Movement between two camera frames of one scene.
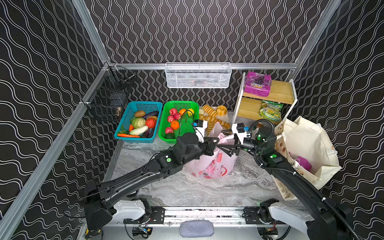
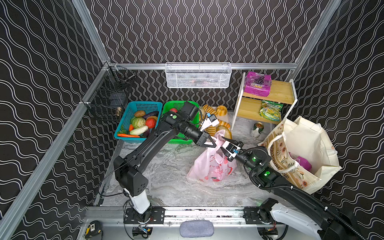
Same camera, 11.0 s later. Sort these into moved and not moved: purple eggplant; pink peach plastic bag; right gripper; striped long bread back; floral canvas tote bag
Moved: right gripper; pink peach plastic bag
Not moved: purple eggplant; striped long bread back; floral canvas tote bag
